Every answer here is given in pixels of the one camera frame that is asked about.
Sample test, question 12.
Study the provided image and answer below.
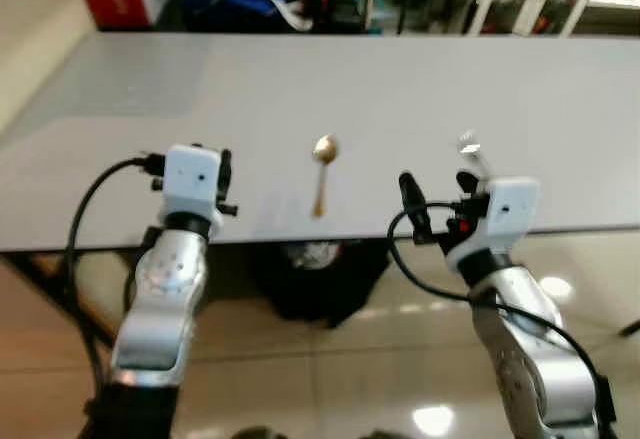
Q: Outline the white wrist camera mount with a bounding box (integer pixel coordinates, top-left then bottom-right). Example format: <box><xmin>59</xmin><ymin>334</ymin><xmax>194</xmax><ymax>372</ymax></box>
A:
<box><xmin>160</xmin><ymin>144</ymin><xmax>223</xmax><ymax>226</ymax></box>
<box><xmin>446</xmin><ymin>176</ymin><xmax>542</xmax><ymax>272</ymax></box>

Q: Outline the dark robot left leg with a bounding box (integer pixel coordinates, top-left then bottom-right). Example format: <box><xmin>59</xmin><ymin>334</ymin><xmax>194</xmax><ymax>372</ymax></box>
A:
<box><xmin>227</xmin><ymin>425</ymin><xmax>292</xmax><ymax>439</ymax></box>

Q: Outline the black table leg frame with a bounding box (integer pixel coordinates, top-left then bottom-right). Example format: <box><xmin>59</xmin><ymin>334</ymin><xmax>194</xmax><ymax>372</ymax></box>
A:
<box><xmin>0</xmin><ymin>251</ymin><xmax>136</xmax><ymax>370</ymax></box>

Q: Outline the dark robot leg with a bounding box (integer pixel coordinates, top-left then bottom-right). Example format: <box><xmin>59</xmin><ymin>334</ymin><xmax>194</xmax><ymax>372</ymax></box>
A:
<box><xmin>357</xmin><ymin>428</ymin><xmax>417</xmax><ymax>439</ymax></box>
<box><xmin>227</xmin><ymin>425</ymin><xmax>292</xmax><ymax>439</ymax></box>

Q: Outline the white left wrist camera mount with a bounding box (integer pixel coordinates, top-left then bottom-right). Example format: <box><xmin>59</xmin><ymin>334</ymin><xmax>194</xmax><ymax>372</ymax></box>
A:
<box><xmin>160</xmin><ymin>144</ymin><xmax>223</xmax><ymax>226</ymax></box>

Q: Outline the black bag under table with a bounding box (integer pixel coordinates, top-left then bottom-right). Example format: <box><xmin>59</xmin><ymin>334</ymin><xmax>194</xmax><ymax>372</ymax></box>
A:
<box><xmin>247</xmin><ymin>239</ymin><xmax>394</xmax><ymax>331</ymax></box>

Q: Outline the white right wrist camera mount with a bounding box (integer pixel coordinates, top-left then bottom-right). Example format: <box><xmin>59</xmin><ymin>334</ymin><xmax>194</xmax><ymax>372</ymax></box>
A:
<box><xmin>446</xmin><ymin>176</ymin><xmax>542</xmax><ymax>272</ymax></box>

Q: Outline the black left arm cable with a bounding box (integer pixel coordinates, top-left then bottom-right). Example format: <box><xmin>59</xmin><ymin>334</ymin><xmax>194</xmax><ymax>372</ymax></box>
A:
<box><xmin>64</xmin><ymin>153</ymin><xmax>167</xmax><ymax>405</ymax></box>

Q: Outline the dark robot right leg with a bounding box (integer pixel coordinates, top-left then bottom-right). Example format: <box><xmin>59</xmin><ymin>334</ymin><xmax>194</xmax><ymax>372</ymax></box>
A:
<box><xmin>357</xmin><ymin>428</ymin><xmax>417</xmax><ymax>439</ymax></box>

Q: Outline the silver spoon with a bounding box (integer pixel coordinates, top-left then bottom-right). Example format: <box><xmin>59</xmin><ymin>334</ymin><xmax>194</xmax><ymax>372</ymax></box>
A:
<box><xmin>457</xmin><ymin>130</ymin><xmax>492</xmax><ymax>181</ymax></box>

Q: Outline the gold spoon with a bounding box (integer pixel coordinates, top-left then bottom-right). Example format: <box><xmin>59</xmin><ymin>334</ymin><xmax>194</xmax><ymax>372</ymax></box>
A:
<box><xmin>311</xmin><ymin>134</ymin><xmax>341</xmax><ymax>219</ymax></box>

